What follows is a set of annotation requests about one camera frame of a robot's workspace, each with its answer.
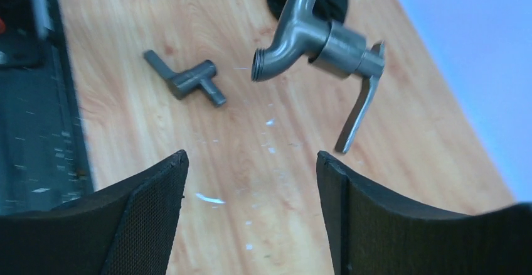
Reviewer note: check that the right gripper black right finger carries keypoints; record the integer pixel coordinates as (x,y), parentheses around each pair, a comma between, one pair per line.
(374,230)

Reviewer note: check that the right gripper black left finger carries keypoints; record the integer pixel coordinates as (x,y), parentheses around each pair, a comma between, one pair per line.
(126,228)

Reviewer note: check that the grey faucet with lever handle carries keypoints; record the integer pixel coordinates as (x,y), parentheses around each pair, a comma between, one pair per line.
(329,46)

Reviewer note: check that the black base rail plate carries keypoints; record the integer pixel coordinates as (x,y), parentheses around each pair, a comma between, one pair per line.
(44,160)

